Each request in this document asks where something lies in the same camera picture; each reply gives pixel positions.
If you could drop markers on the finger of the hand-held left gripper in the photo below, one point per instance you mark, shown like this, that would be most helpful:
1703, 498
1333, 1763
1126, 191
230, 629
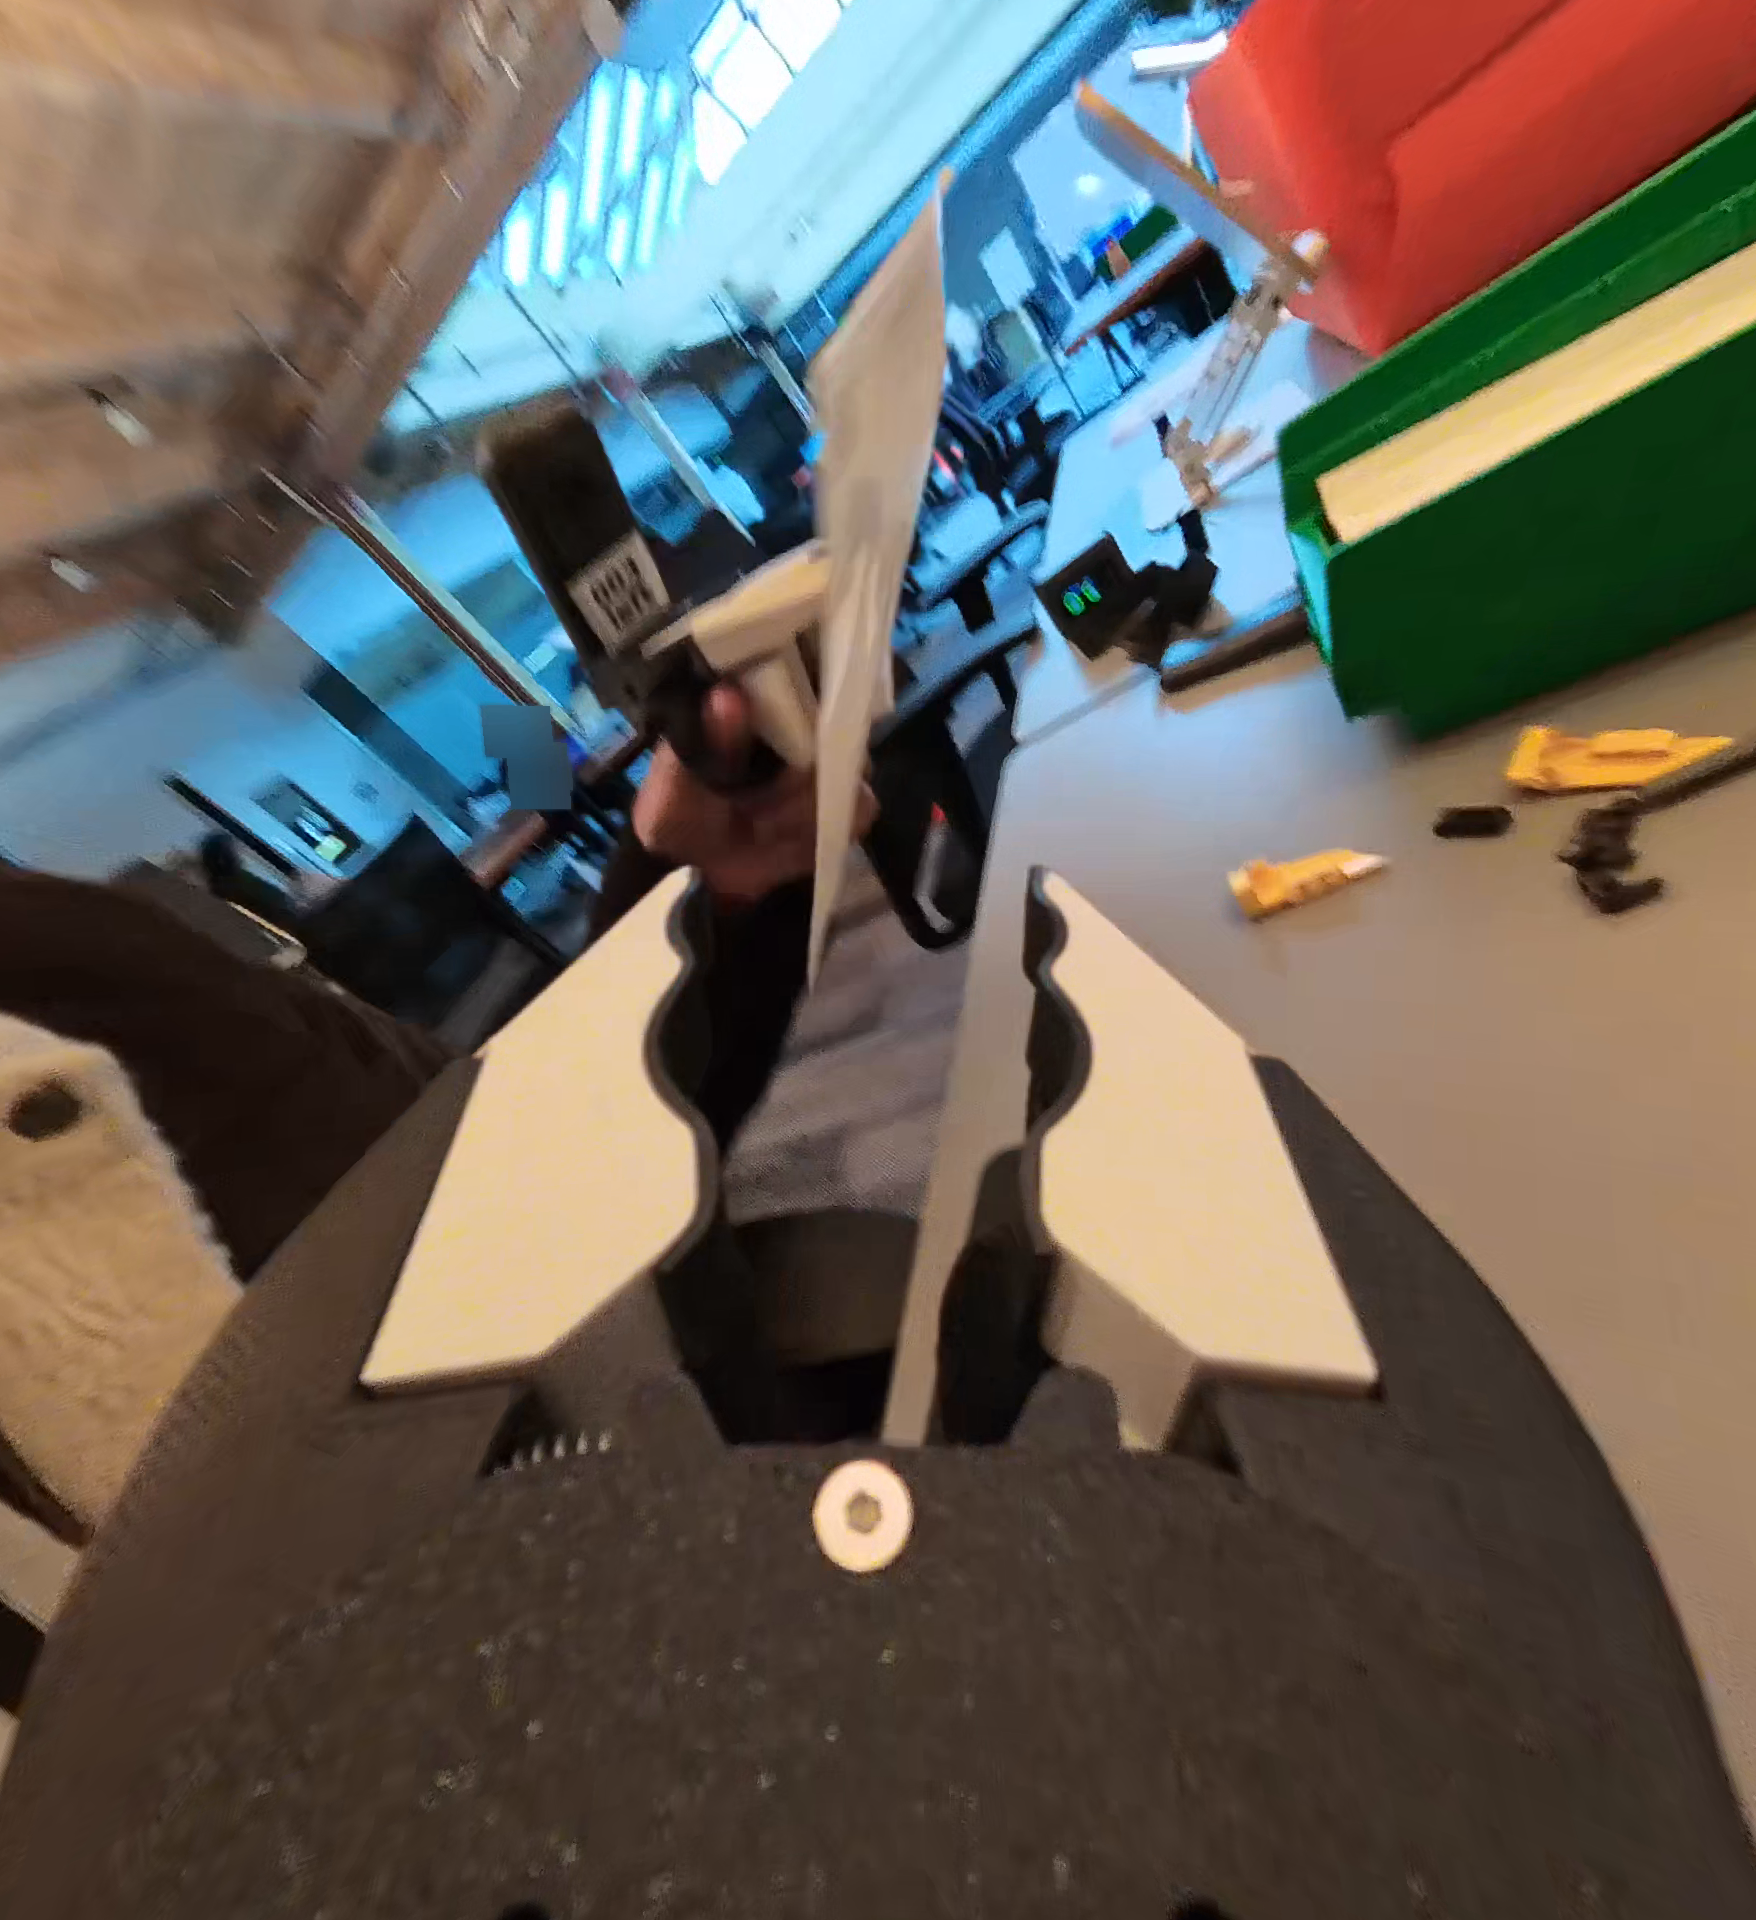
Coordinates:
771, 632

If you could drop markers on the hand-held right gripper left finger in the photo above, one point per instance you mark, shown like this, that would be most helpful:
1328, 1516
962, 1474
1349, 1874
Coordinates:
550, 1197

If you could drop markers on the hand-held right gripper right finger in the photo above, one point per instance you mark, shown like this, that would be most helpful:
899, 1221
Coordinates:
1191, 1197

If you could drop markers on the colourful sticker sheet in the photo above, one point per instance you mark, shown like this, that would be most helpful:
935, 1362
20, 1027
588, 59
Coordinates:
866, 525

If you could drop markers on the person's left forearm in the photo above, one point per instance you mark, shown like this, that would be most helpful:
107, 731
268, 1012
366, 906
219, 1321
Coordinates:
732, 1021

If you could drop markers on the grey desk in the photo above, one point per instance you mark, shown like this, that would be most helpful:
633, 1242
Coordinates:
1493, 1197

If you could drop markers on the person's left hand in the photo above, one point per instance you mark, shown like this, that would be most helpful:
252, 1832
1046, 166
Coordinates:
731, 838

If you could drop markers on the grey trousers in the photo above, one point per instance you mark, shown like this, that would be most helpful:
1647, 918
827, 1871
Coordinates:
850, 1077

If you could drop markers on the black device green lights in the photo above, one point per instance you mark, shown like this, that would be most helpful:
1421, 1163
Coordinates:
1105, 601

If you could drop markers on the small yellow brick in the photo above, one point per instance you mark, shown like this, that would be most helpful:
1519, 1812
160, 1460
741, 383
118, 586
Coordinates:
1302, 882

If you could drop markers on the skylight window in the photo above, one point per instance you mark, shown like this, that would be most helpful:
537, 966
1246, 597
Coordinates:
638, 152

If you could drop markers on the small black pin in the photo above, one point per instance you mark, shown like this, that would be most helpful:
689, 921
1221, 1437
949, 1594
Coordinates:
1474, 825

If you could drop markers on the cluster of black connectors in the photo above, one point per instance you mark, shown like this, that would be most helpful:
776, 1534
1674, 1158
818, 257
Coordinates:
1606, 864

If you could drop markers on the yellow brick with black axle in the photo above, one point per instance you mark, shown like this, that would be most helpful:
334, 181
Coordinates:
1596, 757

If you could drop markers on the green plastic bin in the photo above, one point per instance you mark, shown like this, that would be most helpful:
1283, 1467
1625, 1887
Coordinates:
1565, 601

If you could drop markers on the pale flat board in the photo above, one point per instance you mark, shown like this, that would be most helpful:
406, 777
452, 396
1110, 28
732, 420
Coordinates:
1565, 408

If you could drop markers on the red carry box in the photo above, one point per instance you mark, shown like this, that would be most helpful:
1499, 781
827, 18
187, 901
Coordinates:
1493, 152

